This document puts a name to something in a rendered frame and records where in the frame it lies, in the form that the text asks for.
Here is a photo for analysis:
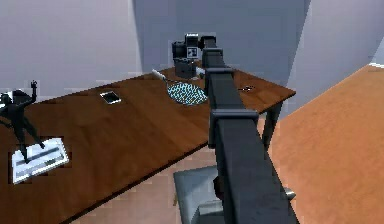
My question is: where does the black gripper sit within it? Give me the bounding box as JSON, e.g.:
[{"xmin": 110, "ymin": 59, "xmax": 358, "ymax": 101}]
[{"xmin": 171, "ymin": 40, "xmax": 198, "ymax": 80}]

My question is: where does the white cell phone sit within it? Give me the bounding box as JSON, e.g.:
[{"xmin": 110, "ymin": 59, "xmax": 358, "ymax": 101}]
[{"xmin": 99, "ymin": 90, "xmax": 122, "ymax": 106}]

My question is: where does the brown wooden table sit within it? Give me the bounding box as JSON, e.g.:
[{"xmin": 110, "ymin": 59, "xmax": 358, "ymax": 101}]
[{"xmin": 0, "ymin": 66, "xmax": 297, "ymax": 224}]

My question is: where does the black figure statue white base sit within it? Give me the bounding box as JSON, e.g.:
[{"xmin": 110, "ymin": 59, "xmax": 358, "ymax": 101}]
[{"xmin": 0, "ymin": 79, "xmax": 70, "ymax": 185}]

